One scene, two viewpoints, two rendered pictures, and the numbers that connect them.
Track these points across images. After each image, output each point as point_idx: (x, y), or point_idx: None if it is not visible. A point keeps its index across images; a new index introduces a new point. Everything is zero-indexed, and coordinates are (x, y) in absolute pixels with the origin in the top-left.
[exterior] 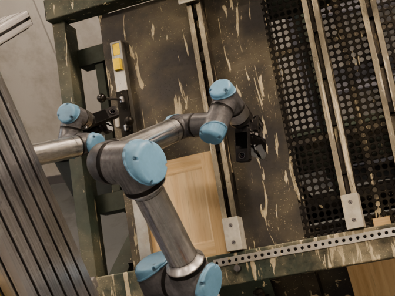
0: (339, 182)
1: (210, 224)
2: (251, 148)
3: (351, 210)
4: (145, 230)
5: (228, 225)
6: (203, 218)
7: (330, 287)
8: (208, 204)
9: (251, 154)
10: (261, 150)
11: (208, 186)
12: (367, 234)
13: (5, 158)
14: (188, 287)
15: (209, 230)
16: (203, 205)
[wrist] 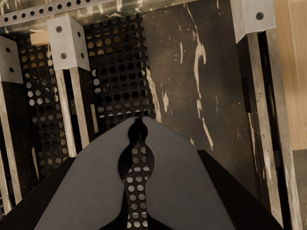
0: (77, 86)
1: (292, 28)
2: (162, 201)
3: (62, 43)
4: None
5: (262, 16)
6: (304, 39)
7: None
8: (293, 63)
9: (177, 147)
10: (92, 169)
11: (292, 92)
12: (46, 12)
13: None
14: None
15: (294, 19)
16: (304, 61)
